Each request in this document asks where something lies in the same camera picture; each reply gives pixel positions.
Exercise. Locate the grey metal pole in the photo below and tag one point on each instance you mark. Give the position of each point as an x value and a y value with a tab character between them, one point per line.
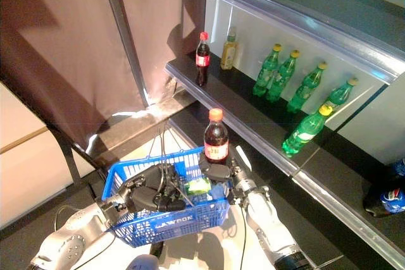
126	36

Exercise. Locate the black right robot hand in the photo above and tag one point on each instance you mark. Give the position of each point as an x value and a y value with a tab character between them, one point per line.
218	172

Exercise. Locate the green soda bottle yellow cap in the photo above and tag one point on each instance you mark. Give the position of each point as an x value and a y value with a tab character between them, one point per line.
282	77
265	72
305	88
305	132
340	94

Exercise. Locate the green drink can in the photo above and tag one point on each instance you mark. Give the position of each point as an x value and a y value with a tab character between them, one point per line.
197	186

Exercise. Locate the small yellow tea bottle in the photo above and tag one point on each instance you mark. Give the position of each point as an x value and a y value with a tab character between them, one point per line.
229	52

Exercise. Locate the blue plastic shopping basket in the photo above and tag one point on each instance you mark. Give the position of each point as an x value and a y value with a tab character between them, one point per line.
177	222

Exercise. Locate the brown fabric curtain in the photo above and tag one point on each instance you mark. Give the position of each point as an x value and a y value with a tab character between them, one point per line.
63	45

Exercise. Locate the grey robot left leg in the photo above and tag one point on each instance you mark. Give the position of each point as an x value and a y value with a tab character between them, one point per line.
142	262

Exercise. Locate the black metal shelf bracket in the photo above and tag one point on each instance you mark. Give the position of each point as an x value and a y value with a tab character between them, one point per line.
68	156

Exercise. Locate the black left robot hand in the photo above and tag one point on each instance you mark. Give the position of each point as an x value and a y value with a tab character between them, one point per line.
145	194

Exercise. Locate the cola bottle red cap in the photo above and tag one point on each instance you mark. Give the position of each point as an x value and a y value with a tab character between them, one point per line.
202	58
216	140

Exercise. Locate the dark cola bottle blue cap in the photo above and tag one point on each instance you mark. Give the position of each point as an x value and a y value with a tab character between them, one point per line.
389	198
399	166

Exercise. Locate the grey stone plinth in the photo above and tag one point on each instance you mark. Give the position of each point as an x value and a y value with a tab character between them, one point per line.
142	121

